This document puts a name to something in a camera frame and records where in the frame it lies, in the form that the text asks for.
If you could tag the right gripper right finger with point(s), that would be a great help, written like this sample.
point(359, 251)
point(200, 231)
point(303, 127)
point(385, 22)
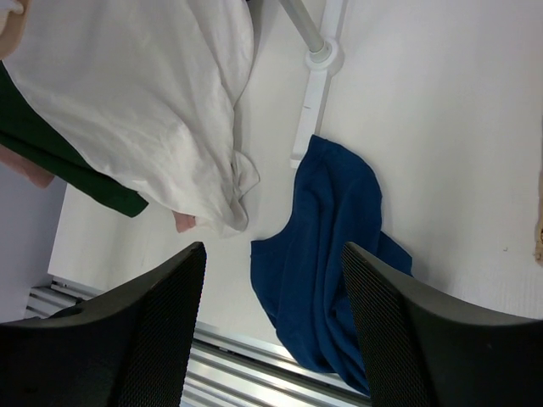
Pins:
point(422, 347)

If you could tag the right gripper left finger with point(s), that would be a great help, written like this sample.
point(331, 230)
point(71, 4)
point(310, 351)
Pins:
point(129, 346)

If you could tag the blue t shirt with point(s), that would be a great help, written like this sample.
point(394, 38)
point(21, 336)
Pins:
point(297, 274)

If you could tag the green and white shirt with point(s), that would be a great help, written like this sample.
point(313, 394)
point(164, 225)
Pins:
point(145, 92)

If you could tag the pink shirt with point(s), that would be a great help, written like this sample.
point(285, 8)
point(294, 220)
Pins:
point(14, 15)

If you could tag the wicker basket with liner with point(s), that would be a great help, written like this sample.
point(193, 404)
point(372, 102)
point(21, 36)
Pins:
point(539, 227)

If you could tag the metal clothes rack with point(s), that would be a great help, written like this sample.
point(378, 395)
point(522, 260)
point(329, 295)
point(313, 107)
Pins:
point(324, 59)

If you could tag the aluminium mounting rail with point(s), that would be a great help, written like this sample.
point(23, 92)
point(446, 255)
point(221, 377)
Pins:
point(234, 367)

